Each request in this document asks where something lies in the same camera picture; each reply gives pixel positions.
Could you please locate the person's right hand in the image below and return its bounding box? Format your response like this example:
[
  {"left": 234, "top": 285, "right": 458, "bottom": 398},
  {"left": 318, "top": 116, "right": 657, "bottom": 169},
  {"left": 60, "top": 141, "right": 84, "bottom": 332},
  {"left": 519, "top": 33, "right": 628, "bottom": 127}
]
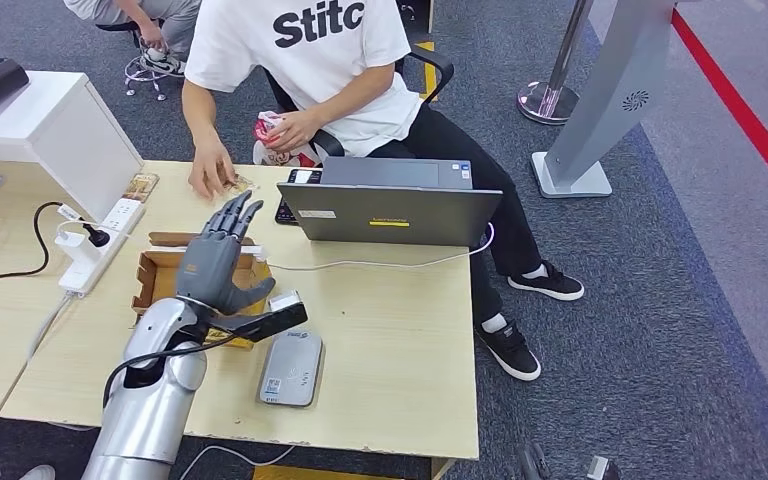
[{"left": 187, "top": 135, "right": 238, "bottom": 201}]

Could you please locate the patterned ID card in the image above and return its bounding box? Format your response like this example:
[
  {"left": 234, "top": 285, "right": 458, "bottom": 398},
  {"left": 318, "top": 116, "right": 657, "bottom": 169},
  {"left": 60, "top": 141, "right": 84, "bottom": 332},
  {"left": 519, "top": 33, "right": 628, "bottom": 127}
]
[{"left": 222, "top": 173, "right": 257, "bottom": 197}]

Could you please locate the chrome stanchion post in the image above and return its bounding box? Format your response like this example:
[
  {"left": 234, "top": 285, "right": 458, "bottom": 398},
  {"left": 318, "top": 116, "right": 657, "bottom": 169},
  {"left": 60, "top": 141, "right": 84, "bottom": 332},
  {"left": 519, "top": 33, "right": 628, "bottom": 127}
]
[{"left": 516, "top": 0, "right": 597, "bottom": 127}]

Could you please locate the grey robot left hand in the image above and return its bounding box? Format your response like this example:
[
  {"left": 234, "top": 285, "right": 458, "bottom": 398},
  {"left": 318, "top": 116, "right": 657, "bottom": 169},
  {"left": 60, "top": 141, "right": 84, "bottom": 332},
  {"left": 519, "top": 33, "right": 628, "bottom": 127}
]
[{"left": 175, "top": 190, "right": 277, "bottom": 317}]

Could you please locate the person on stool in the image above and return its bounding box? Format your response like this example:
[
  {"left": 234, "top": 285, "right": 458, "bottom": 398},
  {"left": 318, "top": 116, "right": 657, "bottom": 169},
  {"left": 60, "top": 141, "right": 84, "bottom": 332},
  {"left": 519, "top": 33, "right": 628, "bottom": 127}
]
[{"left": 63, "top": 0, "right": 204, "bottom": 79}]

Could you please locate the black smartphone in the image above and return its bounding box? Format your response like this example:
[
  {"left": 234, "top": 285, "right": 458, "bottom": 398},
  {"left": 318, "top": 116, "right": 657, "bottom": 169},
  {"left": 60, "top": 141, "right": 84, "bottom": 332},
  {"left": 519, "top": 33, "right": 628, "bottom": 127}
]
[{"left": 275, "top": 168, "right": 324, "bottom": 227}]

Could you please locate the black plug with cable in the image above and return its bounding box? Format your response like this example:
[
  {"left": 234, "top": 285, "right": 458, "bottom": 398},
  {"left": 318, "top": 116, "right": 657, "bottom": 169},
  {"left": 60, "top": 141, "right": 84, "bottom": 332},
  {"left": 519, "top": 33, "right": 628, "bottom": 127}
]
[{"left": 0, "top": 201, "right": 112, "bottom": 283}]

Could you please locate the grey laptop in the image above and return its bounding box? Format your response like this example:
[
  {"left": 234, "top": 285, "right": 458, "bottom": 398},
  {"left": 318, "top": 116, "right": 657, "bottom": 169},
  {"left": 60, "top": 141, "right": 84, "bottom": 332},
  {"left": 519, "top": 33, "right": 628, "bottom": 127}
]
[{"left": 277, "top": 156, "right": 505, "bottom": 248}]

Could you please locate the person's left hand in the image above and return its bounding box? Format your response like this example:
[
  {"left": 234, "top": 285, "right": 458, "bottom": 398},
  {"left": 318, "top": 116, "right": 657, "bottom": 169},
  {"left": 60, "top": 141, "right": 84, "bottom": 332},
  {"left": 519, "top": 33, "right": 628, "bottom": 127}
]
[{"left": 265, "top": 109, "right": 324, "bottom": 155}]

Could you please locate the grey kiosk stand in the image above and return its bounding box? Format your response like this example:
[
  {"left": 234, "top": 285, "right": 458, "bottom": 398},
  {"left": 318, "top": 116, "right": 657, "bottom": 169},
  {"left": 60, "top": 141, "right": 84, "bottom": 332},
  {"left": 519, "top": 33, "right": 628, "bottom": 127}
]
[{"left": 530, "top": 0, "right": 680, "bottom": 200}]

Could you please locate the wooden card organizer box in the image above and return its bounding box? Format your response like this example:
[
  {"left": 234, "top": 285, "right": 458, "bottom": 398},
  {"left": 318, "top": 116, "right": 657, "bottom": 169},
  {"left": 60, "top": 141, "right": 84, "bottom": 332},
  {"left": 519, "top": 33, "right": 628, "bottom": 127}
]
[{"left": 132, "top": 231, "right": 274, "bottom": 351}]

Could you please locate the white power strip cord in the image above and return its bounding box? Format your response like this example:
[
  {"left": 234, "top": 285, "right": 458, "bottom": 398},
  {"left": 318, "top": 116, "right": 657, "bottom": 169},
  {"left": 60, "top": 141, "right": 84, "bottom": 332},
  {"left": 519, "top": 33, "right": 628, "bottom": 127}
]
[{"left": 26, "top": 294, "right": 75, "bottom": 362}]

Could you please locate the red white snack packet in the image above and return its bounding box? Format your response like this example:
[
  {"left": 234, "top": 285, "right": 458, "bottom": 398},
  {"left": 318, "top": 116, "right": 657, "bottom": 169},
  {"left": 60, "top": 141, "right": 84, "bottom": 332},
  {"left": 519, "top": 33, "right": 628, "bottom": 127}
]
[{"left": 252, "top": 110, "right": 322, "bottom": 168}]

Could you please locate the chrome stool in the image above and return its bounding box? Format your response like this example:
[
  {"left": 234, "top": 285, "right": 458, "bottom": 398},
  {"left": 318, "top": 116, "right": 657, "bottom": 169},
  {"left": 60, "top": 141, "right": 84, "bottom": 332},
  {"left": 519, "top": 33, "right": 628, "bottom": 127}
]
[{"left": 95, "top": 19, "right": 194, "bottom": 103}]

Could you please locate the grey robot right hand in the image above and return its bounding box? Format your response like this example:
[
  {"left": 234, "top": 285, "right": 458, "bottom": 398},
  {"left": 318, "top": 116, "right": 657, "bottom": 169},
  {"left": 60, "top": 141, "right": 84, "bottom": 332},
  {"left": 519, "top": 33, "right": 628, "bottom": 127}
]
[{"left": 516, "top": 442, "right": 556, "bottom": 480}]

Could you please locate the white power strip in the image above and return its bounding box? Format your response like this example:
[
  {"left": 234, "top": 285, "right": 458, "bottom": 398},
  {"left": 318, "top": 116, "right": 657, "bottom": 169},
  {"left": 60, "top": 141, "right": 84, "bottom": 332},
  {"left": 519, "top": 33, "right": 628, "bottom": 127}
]
[{"left": 59, "top": 197, "right": 147, "bottom": 297}]

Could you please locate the white laptop charging cable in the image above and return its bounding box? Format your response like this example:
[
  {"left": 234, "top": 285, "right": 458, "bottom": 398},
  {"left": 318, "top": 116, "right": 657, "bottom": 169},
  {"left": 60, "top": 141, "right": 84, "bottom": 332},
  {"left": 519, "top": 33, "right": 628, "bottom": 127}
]
[{"left": 267, "top": 222, "right": 497, "bottom": 273}]

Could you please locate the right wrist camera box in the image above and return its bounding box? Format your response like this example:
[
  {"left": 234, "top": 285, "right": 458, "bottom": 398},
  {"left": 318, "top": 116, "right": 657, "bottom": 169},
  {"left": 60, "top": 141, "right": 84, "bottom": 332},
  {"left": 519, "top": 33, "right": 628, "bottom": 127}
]
[{"left": 585, "top": 455, "right": 624, "bottom": 480}]

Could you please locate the yellow board under desk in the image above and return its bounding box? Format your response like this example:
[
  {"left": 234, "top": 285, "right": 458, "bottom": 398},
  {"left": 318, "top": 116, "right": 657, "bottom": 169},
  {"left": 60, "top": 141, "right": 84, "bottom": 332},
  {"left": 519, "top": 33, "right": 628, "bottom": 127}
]
[{"left": 252, "top": 464, "right": 392, "bottom": 480}]

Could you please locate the black office chair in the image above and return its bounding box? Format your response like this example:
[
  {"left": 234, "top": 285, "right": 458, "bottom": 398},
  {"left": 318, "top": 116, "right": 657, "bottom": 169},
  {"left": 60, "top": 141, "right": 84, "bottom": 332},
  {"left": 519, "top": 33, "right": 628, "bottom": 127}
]
[{"left": 263, "top": 47, "right": 456, "bottom": 160}]

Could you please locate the white cable under desk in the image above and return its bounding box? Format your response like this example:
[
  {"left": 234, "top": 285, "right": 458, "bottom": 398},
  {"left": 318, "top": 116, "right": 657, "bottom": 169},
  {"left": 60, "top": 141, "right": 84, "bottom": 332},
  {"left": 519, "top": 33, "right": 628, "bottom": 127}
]
[{"left": 178, "top": 443, "right": 298, "bottom": 480}]

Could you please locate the grey card reader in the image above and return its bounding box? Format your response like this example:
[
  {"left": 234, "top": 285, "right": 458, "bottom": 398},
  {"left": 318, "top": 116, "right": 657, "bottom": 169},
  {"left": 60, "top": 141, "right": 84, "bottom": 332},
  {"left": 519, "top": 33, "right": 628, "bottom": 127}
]
[{"left": 258, "top": 330, "right": 325, "bottom": 408}]

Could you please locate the white charger adapter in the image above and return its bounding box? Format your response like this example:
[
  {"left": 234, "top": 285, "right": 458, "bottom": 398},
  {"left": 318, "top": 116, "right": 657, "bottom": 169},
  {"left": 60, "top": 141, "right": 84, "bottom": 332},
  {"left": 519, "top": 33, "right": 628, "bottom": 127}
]
[{"left": 55, "top": 221, "right": 97, "bottom": 264}]

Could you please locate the white cabinet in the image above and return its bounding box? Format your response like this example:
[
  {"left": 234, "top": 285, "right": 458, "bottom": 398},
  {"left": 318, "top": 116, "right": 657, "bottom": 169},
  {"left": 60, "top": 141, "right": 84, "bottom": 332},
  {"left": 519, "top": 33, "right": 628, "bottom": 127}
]
[{"left": 0, "top": 70, "right": 146, "bottom": 224}]

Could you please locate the brown patterned card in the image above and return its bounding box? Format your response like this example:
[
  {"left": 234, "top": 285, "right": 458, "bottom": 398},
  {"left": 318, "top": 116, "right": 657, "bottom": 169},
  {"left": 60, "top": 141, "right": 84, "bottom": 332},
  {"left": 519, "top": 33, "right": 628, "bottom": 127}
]
[{"left": 122, "top": 173, "right": 161, "bottom": 203}]

